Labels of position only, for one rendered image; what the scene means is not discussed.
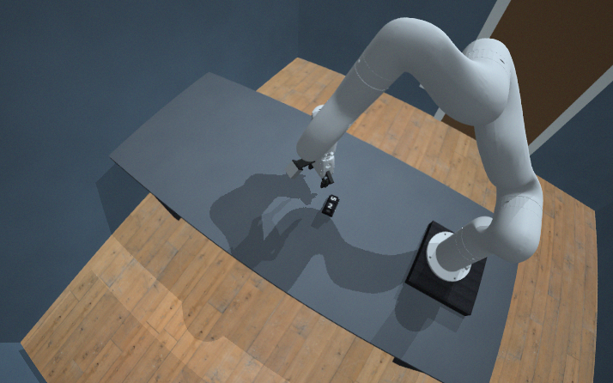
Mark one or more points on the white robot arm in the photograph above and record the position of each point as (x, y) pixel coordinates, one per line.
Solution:
(475, 87)

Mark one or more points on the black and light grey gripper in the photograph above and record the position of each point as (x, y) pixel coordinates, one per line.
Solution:
(323, 169)

